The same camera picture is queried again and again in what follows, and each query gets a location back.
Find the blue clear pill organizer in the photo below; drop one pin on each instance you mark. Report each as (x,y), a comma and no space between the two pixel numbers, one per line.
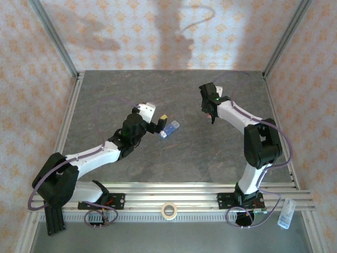
(172,126)

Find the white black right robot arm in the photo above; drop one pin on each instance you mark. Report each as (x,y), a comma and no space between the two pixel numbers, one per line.
(231,113)

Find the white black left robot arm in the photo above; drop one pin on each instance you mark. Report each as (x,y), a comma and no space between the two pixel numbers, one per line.
(92,156)

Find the beige tape roll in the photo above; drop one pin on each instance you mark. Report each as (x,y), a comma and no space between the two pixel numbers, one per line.
(169,216)

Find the grey metal base panel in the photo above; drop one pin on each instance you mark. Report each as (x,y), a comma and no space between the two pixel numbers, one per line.
(168,237)

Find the black extrusion bar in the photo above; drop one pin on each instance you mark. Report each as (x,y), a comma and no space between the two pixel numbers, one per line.
(55,224)

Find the clear plastic container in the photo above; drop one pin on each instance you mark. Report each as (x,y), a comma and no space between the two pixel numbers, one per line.
(285,216)

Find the aluminium side rail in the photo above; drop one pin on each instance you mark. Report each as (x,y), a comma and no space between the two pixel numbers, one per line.
(272,100)
(78,87)

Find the aluminium mounting rail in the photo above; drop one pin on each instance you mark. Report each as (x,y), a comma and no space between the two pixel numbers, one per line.
(184,196)

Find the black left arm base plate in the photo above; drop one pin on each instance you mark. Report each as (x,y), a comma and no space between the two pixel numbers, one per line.
(117,201)

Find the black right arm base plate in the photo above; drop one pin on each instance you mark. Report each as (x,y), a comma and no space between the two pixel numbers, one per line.
(223,201)

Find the aluminium frame post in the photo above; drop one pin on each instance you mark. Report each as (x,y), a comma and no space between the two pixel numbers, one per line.
(58,39)
(285,39)

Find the aluminium frame leg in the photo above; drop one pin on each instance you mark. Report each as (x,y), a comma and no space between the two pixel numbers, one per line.
(313,232)
(27,232)

